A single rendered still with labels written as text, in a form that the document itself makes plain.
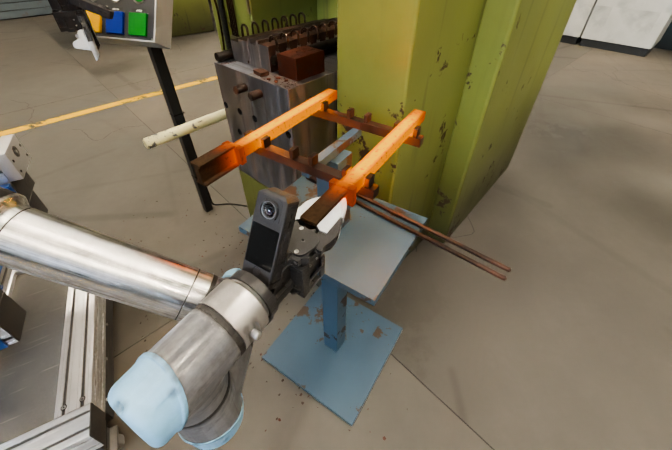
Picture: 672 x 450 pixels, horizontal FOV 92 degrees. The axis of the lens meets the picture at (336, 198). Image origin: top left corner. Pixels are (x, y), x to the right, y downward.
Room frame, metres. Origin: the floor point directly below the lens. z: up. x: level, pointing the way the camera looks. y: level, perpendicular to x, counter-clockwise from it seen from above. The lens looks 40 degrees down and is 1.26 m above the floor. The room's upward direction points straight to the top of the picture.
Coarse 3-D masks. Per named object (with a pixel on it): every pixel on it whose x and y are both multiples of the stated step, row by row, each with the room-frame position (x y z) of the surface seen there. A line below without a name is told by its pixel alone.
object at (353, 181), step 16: (416, 112) 0.69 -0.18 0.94; (400, 128) 0.61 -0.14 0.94; (384, 144) 0.55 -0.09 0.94; (400, 144) 0.58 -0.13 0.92; (368, 160) 0.49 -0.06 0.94; (384, 160) 0.51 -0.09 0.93; (352, 176) 0.44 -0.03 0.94; (336, 192) 0.39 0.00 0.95; (352, 192) 0.39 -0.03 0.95; (320, 208) 0.35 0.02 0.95
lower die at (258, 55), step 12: (300, 24) 1.35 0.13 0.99; (336, 24) 1.34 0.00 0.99; (252, 36) 1.17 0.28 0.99; (276, 36) 1.13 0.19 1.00; (288, 36) 1.16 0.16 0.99; (300, 36) 1.16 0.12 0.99; (312, 36) 1.18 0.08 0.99; (324, 36) 1.23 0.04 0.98; (240, 48) 1.14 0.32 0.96; (252, 48) 1.09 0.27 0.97; (264, 48) 1.05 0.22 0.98; (336, 48) 1.27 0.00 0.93; (240, 60) 1.15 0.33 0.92; (252, 60) 1.10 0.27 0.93; (264, 60) 1.06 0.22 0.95
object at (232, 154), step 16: (320, 96) 0.78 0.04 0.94; (336, 96) 0.82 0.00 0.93; (288, 112) 0.69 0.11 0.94; (304, 112) 0.70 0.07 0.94; (272, 128) 0.61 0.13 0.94; (288, 128) 0.65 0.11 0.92; (224, 144) 0.53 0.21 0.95; (240, 144) 0.55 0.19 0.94; (256, 144) 0.57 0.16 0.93; (208, 160) 0.47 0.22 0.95; (224, 160) 0.51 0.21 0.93; (240, 160) 0.52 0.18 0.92; (208, 176) 0.47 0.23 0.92
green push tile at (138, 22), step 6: (132, 12) 1.28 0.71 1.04; (132, 18) 1.27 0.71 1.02; (138, 18) 1.26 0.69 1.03; (144, 18) 1.26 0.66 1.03; (132, 24) 1.26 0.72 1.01; (138, 24) 1.26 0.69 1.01; (144, 24) 1.25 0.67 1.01; (132, 30) 1.25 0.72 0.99; (138, 30) 1.25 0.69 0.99; (144, 30) 1.24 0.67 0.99; (144, 36) 1.24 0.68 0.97
